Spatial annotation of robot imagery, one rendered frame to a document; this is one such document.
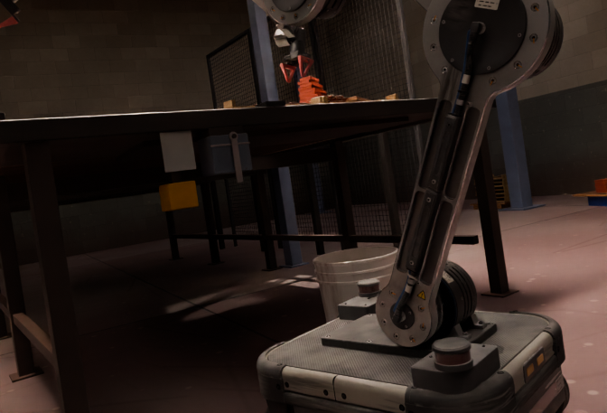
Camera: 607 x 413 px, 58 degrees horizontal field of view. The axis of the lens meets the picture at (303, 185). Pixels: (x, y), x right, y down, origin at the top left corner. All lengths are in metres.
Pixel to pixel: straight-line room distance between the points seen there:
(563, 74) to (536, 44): 6.20
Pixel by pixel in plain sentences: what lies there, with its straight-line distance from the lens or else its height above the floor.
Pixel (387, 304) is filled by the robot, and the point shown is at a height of 0.36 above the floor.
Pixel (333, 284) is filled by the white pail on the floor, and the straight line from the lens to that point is 1.82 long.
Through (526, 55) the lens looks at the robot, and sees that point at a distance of 1.05.
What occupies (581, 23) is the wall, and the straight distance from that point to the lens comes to 7.14.
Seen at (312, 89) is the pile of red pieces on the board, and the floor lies 1.16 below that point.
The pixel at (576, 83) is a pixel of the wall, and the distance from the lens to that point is 7.14.
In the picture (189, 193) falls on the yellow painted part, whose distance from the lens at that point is 1.67.
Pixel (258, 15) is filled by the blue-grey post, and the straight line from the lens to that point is 4.36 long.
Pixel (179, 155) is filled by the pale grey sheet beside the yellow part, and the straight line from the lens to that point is 1.69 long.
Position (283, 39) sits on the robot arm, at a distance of 2.25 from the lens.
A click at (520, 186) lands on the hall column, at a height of 0.24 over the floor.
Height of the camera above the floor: 0.66
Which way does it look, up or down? 1 degrees down
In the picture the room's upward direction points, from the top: 8 degrees counter-clockwise
